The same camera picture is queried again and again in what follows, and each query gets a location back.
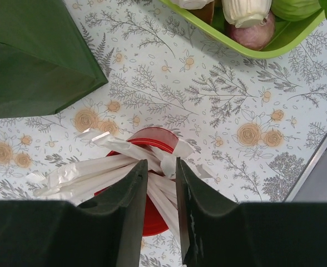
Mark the small white cabbage stalk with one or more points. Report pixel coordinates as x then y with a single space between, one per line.
245 13

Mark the red straw holder cup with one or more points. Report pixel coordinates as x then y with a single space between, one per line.
157 146

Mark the green napa cabbage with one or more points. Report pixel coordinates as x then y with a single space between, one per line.
191 4

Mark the green plastic vegetable tray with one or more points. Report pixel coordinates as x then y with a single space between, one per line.
288 35

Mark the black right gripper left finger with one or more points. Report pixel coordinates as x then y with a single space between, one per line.
105 230

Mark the purple onion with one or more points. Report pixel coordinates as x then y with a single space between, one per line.
256 37

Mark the aluminium frame rail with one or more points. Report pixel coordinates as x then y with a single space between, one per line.
311 185

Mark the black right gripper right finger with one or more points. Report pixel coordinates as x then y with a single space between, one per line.
216 231

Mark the brown and green paper bag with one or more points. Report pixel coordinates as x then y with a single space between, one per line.
45 64

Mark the green leafy bok choy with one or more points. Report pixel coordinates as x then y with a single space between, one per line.
297 10

